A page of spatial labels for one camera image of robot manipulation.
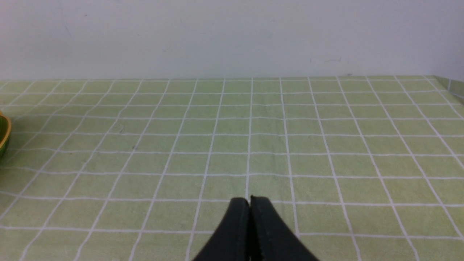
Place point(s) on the green glass plate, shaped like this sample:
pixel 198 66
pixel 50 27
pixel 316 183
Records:
pixel 5 132

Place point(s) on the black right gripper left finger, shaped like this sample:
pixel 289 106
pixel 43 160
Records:
pixel 229 240

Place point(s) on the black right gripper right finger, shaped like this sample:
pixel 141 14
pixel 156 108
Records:
pixel 270 238

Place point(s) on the green checkered tablecloth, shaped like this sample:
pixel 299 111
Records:
pixel 359 167

